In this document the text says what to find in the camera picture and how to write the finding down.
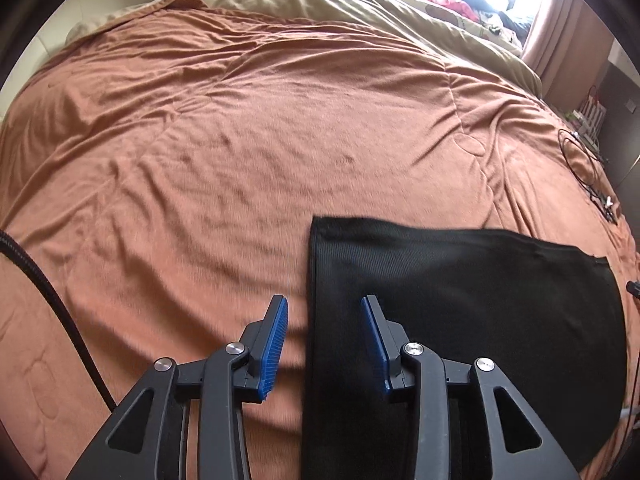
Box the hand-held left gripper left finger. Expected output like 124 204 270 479
67 295 290 480

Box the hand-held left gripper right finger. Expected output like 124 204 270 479
332 295 581 480

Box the black ribbed garment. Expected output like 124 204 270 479
299 216 630 480

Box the pile of dark clothes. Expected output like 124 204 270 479
450 0 533 38

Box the orange-brown blanket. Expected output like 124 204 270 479
0 0 640 480

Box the striped gift bag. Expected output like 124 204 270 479
580 87 608 136

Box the red plush toy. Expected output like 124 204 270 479
425 0 473 20

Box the beige duvet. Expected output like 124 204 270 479
65 0 543 93

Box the pink curtain beside nightstand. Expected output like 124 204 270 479
522 0 616 101

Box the black braided cable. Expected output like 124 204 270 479
0 230 117 408

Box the thin black cable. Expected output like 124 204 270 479
557 129 621 223

